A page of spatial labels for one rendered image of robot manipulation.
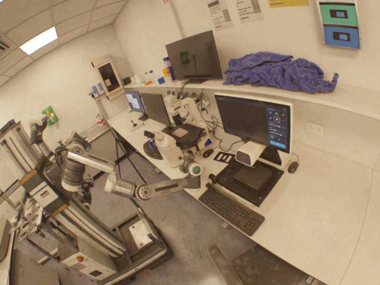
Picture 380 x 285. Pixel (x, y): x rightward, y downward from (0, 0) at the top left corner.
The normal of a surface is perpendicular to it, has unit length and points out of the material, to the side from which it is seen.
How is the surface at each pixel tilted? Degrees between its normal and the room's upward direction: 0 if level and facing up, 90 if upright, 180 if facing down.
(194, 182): 73
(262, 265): 0
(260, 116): 92
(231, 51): 90
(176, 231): 0
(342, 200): 0
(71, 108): 90
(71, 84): 90
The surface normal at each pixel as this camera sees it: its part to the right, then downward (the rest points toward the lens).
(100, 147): 0.61, 0.28
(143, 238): -0.29, -0.80
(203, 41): -0.76, 0.48
